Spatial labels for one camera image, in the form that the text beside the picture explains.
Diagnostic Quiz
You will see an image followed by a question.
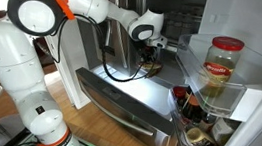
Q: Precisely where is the orange cable clip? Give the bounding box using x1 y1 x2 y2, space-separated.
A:
50 0 78 22

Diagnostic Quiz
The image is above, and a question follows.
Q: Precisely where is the glass jar red lid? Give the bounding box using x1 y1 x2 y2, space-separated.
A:
198 33 246 101

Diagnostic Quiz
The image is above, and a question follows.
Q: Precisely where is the orange cap dark bottle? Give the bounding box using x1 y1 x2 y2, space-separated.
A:
180 93 204 125

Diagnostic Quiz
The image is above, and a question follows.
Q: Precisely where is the white food carton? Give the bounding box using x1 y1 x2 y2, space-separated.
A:
208 116 238 146

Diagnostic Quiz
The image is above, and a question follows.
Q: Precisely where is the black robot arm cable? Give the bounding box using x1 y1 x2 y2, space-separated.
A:
47 10 165 87

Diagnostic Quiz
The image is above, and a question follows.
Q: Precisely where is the curved silver drawer handle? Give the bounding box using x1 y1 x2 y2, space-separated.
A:
76 82 161 138

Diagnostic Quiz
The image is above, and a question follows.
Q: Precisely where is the open white fridge door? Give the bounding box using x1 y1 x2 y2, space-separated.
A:
161 0 262 146

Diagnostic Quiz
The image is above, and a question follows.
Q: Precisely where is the white container in door bin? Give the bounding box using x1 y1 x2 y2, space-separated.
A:
184 125 220 146

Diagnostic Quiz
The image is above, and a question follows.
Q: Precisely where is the small dark bottle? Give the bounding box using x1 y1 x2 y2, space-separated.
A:
196 111 219 134

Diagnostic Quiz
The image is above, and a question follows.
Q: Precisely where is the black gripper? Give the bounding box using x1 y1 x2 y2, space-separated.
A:
137 43 162 71

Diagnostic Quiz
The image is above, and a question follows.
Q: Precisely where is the stainless steel fridge drawer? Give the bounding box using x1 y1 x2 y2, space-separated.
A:
66 58 189 146

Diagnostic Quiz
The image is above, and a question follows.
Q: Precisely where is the red cap bottle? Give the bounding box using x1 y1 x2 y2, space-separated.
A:
170 84 189 110

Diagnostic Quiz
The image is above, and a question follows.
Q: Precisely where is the fridge main body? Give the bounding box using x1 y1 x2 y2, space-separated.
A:
133 0 211 90

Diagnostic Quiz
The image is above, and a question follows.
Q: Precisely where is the grey drawer control sticker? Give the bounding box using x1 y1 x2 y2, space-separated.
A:
101 87 123 101

